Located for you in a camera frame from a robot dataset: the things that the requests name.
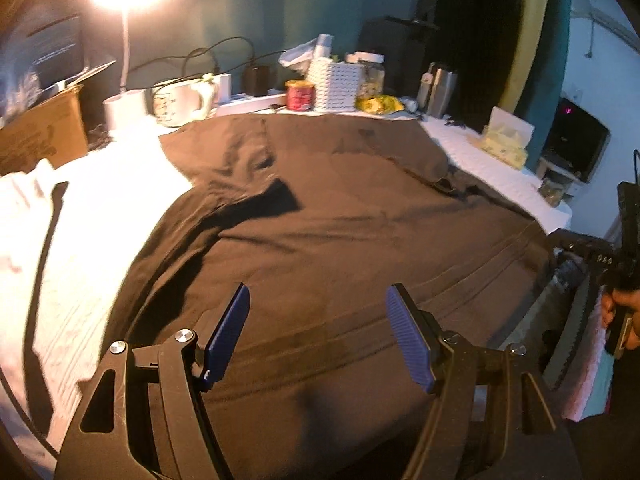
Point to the yellow snack packet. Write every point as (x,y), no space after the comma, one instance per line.
(380,105)

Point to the white plastic bag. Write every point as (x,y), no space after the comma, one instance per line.
(297,55)

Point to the black speaker box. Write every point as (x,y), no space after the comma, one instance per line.
(395,50)

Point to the person's right hand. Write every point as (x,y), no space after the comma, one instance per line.
(607,307)

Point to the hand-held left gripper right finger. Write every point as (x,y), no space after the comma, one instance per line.
(407,340)

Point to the white woven basket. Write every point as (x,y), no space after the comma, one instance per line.
(335,85)

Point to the steel tumbler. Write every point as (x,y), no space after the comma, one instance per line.
(442,92)

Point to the white textured table cover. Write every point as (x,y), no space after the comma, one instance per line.
(115,220)

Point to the dark blue screen panel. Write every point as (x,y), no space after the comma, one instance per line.
(55,50)

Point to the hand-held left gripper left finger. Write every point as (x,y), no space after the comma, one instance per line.
(227,335)

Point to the glass jar white lid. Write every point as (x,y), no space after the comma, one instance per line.
(374,77)

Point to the dark brown garment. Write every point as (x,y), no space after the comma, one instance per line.
(325,220)

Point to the stack of white cups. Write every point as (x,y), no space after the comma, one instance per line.
(323,46)

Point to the small white bottle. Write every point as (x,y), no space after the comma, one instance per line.
(424,90)

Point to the white power strip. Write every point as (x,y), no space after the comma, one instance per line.
(250,105)

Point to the red can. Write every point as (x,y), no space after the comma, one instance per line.
(300,96)

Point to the teal curtain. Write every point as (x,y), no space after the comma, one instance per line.
(555,60)

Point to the white charger plug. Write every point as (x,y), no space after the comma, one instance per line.
(223,87)

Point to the yellow tissue box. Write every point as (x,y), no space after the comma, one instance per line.
(502,140)

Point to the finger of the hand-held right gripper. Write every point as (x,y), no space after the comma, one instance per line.
(570,246)

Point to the cardboard box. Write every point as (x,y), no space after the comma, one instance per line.
(45,135)

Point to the black screen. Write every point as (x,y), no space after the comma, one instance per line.
(575,135)

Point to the black power adapter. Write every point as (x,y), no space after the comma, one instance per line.
(256,81)

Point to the white mug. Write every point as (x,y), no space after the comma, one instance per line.
(182,102)

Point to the black curtain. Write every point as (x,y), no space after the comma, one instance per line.
(475,35)

